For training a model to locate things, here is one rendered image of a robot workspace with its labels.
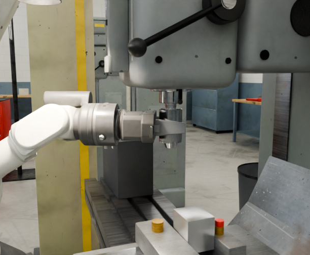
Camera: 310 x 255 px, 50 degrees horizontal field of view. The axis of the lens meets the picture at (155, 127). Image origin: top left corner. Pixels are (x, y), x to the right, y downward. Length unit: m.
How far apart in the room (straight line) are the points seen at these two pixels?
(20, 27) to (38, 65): 7.39
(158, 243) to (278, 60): 0.38
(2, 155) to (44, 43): 1.69
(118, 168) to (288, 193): 0.50
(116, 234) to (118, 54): 0.45
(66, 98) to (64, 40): 1.67
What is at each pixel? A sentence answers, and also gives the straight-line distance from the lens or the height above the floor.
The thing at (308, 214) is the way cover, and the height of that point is 1.02.
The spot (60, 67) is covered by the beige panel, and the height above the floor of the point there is 1.40.
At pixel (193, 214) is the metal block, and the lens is 0.61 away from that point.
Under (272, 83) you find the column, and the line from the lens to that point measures 1.01.
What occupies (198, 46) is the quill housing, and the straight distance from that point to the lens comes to 0.60.
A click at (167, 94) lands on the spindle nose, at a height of 1.30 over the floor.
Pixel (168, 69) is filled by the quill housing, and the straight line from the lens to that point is 0.57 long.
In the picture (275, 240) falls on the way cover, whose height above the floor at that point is 0.94.
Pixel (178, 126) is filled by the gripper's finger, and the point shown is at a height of 1.24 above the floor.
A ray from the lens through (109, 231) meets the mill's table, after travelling 0.89.
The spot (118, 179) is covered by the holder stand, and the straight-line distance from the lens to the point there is 1.07.
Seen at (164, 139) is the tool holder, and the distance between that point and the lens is 0.67.
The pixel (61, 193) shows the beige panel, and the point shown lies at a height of 0.52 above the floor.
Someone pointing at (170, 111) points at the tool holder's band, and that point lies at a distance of 0.66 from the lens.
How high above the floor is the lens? 1.33
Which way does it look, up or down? 9 degrees down
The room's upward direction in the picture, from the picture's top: straight up
